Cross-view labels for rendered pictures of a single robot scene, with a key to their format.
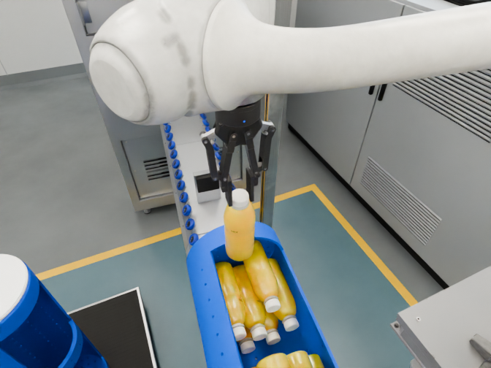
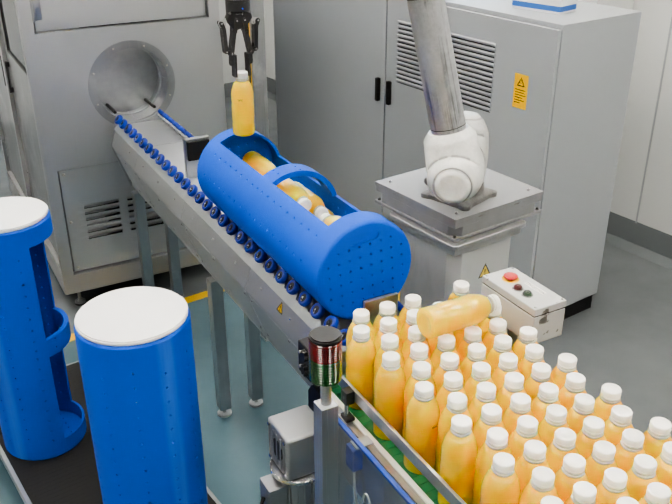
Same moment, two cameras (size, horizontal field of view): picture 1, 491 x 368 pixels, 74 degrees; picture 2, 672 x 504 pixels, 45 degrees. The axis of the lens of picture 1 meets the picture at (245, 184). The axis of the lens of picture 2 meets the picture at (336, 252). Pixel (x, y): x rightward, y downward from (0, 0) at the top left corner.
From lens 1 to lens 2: 2.10 m
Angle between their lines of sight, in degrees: 19
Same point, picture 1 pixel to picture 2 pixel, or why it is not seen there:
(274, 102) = (257, 72)
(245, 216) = (247, 86)
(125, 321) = not seen: hidden behind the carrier
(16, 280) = (37, 205)
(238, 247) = (243, 117)
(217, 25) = not seen: outside the picture
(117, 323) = (78, 385)
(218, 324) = (235, 166)
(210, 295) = (226, 159)
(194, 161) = (173, 155)
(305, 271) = not seen: hidden behind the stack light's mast
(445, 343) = (408, 187)
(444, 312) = (411, 178)
